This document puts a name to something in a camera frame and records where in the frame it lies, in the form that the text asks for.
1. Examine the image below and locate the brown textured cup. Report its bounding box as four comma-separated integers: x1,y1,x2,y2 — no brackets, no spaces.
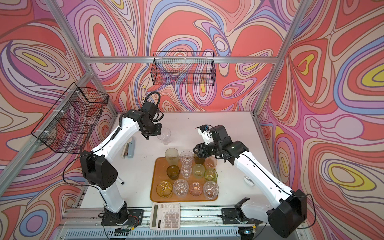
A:
194,154,205,165

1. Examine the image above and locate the pink textured cup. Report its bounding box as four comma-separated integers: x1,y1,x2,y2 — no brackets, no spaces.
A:
204,156,218,169

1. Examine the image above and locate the clear glass back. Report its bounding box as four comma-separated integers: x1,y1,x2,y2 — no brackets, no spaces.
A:
157,127,172,145

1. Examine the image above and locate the pale green textured cup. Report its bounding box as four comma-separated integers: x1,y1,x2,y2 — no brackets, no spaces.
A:
193,164,206,179

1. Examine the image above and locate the green ribbed glass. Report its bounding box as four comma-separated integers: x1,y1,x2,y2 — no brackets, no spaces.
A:
205,168,218,182

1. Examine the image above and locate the small clear glass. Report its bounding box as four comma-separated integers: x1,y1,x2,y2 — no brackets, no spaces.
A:
180,165,193,179

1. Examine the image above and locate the pale yellow frosted cup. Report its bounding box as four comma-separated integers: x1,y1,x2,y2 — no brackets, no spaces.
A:
165,148,179,166

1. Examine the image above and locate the olive textured cup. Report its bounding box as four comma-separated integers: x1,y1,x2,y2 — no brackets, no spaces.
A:
166,165,180,180

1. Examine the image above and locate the pink clear cup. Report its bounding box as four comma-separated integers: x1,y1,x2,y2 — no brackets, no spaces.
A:
189,182,203,197

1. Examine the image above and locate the clear wide glass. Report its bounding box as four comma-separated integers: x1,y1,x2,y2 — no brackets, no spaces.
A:
173,179,189,197

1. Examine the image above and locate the yellow amber glass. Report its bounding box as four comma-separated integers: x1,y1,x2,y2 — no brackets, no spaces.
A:
156,181,173,198

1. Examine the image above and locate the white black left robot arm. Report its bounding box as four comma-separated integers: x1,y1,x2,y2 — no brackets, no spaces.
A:
80,92,163,226

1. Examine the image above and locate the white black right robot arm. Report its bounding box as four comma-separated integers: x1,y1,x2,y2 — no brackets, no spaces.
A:
193,125,307,239

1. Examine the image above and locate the orange plastic tray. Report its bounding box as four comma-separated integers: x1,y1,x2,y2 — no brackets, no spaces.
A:
150,157,219,203

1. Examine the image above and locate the blue white stapler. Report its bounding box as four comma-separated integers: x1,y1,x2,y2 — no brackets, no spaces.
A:
122,137,136,159

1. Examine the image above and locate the white clip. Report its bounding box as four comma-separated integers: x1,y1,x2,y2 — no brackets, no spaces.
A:
244,177,255,188

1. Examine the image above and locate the white desk calculator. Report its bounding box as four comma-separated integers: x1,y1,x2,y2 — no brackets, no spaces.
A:
149,203,181,231

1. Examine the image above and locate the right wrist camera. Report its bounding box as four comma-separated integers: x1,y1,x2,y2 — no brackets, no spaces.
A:
197,125,214,145

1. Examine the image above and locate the black wire basket back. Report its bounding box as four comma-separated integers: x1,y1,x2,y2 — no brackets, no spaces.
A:
151,50,216,87

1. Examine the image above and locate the black wire basket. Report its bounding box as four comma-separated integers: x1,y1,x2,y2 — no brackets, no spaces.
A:
151,50,216,87
31,83,109,154

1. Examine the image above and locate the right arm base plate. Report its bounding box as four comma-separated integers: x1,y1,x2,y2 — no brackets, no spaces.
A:
218,208,262,226

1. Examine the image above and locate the black wire basket left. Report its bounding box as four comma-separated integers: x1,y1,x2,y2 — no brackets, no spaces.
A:
31,83,109,154

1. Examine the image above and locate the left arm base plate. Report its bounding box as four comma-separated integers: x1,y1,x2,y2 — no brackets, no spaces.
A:
98,209,144,227

